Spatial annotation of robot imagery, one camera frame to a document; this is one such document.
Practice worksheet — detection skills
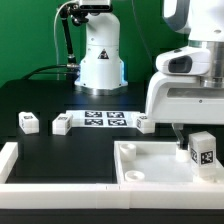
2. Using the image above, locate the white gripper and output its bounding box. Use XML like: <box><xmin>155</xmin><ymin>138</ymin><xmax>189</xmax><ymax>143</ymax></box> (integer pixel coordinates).
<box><xmin>145</xmin><ymin>72</ymin><xmax>224</xmax><ymax>149</ymax></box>

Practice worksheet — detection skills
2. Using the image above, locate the white square table top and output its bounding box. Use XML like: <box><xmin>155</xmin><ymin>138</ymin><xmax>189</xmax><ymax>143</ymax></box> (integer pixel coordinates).
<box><xmin>114</xmin><ymin>141</ymin><xmax>224</xmax><ymax>185</ymax></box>

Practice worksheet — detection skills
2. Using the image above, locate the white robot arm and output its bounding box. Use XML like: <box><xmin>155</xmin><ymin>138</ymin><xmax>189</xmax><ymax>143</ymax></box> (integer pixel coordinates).
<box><xmin>65</xmin><ymin>0</ymin><xmax>224</xmax><ymax>126</ymax></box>

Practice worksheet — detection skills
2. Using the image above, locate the fiducial marker sheet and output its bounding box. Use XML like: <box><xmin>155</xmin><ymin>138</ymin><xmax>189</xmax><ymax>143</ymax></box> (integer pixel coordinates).
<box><xmin>66</xmin><ymin>110</ymin><xmax>139</xmax><ymax>128</ymax></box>

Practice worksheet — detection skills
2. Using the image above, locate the white U-shaped obstacle fence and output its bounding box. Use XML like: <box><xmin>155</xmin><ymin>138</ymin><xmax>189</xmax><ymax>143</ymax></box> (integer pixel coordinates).
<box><xmin>0</xmin><ymin>142</ymin><xmax>224</xmax><ymax>209</ymax></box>

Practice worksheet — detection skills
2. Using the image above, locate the black cable on table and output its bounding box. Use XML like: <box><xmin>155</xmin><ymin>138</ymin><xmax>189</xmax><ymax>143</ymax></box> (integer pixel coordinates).
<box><xmin>21</xmin><ymin>63</ymin><xmax>81</xmax><ymax>81</ymax></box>

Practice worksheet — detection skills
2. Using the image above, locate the grey hose at robot base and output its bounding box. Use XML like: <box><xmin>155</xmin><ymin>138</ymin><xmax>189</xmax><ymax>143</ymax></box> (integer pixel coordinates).
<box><xmin>53</xmin><ymin>0</ymin><xmax>76</xmax><ymax>66</ymax></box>

